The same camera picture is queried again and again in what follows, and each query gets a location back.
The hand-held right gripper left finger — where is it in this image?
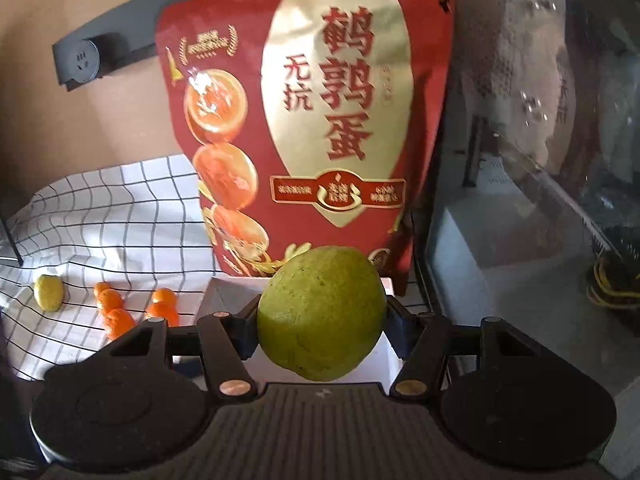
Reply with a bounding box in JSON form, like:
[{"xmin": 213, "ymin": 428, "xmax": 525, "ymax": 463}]
[{"xmin": 107, "ymin": 305, "xmax": 262, "ymax": 399}]

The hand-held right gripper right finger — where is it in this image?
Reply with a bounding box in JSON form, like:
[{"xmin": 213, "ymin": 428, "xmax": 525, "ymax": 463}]
[{"xmin": 385, "ymin": 297, "xmax": 531, "ymax": 397}]

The white box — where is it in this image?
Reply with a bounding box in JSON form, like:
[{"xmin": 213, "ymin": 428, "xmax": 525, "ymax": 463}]
[{"xmin": 202, "ymin": 275, "xmax": 407, "ymax": 386}]

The large green pear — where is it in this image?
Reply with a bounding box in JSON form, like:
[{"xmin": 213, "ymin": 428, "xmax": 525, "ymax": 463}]
[{"xmin": 256, "ymin": 245, "xmax": 388, "ymax": 382}]

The small yellow pear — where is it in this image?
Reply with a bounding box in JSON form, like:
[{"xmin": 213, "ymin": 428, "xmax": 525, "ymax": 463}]
[{"xmin": 33, "ymin": 274, "xmax": 65, "ymax": 311}]

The white black checked cloth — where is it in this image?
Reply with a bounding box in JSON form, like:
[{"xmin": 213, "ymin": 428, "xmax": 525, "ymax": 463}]
[{"xmin": 0, "ymin": 155, "xmax": 221, "ymax": 381}]

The dark glass case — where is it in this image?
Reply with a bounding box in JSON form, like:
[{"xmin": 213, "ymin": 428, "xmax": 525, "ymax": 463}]
[{"xmin": 414, "ymin": 0, "xmax": 640, "ymax": 411}]

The red box with orange print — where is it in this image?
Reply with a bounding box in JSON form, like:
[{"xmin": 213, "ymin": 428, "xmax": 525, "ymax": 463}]
[{"xmin": 154, "ymin": 0, "xmax": 457, "ymax": 297}]

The yellow cable bundle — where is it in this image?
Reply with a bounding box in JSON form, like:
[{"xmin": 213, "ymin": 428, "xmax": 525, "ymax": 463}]
[{"xmin": 585, "ymin": 252, "xmax": 640, "ymax": 318}]

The black wall socket strip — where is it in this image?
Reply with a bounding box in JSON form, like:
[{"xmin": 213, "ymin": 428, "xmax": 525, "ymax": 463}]
[{"xmin": 52, "ymin": 0, "xmax": 316, "ymax": 93}]

